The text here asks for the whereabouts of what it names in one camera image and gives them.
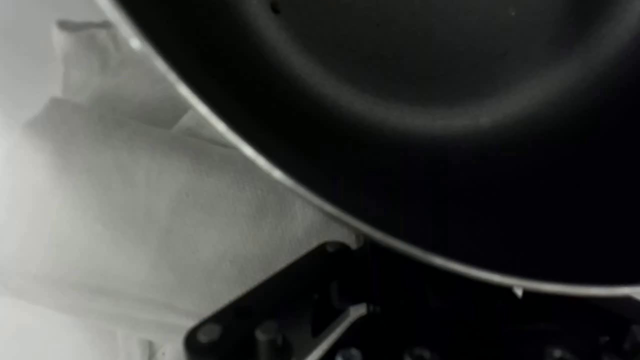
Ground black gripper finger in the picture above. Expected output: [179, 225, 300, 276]
[304, 304, 367, 360]

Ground black cooking pot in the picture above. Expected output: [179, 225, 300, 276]
[97, 0, 640, 299]

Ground white towel blue stripes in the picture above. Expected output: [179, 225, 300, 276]
[0, 21, 356, 328]

